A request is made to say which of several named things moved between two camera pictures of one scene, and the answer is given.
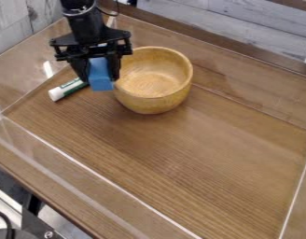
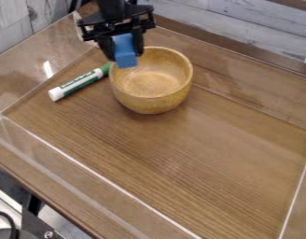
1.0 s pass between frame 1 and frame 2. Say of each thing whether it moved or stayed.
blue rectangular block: moved
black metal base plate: stayed
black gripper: moved
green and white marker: stayed
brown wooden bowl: stayed
